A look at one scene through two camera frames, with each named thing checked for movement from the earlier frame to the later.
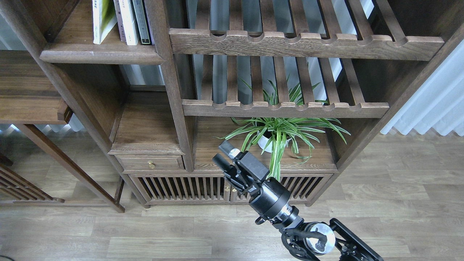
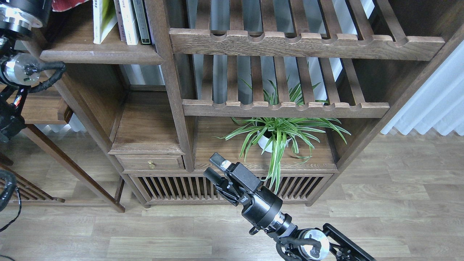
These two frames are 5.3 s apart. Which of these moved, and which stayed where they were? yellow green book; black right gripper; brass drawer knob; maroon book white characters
Moved: black right gripper
Stayed: maroon book white characters; yellow green book; brass drawer knob
